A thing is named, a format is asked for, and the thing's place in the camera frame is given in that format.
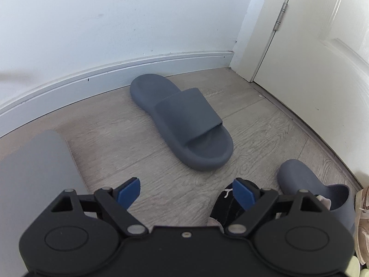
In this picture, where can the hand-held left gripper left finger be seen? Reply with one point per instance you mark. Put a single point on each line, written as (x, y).
(129, 192)

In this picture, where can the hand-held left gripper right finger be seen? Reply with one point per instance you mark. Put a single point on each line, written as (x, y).
(242, 192)

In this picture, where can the black suede sneaker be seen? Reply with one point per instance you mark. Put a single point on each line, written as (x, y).
(227, 207)

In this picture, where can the grey slide sandal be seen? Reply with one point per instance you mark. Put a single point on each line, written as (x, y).
(297, 176)
(187, 115)

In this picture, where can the tan and white sneaker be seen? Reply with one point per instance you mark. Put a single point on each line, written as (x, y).
(363, 222)

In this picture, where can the pale green slide sandal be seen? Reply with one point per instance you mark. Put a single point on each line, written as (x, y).
(357, 269)

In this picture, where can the grey smooth object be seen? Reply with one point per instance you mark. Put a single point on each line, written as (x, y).
(34, 173)

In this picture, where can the white baseboard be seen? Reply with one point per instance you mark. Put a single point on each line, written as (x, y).
(115, 72)

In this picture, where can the white panelled door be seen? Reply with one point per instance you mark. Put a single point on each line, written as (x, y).
(331, 63)

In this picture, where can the metal door hinge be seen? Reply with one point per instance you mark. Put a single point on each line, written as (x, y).
(281, 16)

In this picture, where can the white door frame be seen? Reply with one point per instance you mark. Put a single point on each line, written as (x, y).
(259, 34)

